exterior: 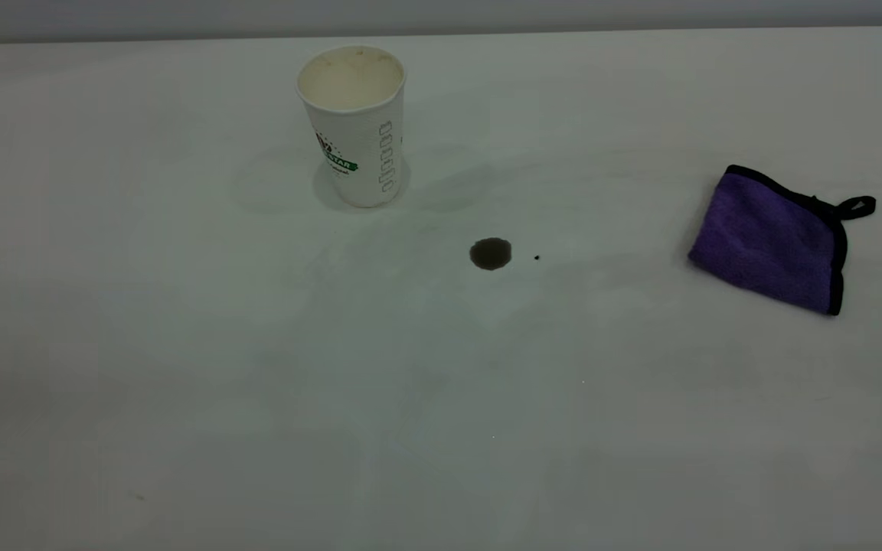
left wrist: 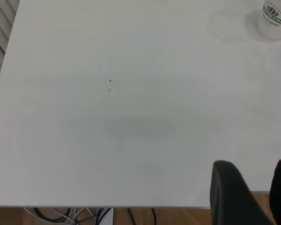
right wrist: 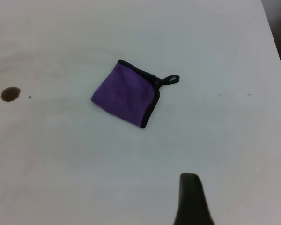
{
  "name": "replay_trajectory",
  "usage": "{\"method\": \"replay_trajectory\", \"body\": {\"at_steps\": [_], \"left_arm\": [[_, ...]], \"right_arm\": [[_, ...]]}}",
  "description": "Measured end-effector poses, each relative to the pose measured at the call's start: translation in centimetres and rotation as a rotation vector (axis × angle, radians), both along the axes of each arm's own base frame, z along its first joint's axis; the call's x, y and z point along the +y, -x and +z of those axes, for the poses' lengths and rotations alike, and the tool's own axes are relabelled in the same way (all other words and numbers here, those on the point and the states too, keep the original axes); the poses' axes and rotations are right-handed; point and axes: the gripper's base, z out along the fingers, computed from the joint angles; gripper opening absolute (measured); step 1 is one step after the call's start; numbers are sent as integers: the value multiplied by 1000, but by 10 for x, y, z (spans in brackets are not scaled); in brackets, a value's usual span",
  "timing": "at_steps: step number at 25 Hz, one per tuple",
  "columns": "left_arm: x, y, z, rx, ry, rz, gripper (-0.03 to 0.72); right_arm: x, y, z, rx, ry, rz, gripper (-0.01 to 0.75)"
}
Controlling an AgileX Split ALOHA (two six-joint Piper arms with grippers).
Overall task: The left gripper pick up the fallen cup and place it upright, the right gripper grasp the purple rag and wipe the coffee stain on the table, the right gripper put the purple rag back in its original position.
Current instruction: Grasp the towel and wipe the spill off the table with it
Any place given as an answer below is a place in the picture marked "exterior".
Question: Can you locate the white paper coffee cup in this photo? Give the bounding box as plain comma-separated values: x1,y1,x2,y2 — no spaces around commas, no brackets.
296,46,407,209

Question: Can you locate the purple cloth with black trim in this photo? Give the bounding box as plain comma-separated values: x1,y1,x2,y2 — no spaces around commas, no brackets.
688,164,877,316

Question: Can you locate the brown coffee spill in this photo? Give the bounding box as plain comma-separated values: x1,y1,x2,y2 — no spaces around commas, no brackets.
469,237,513,271

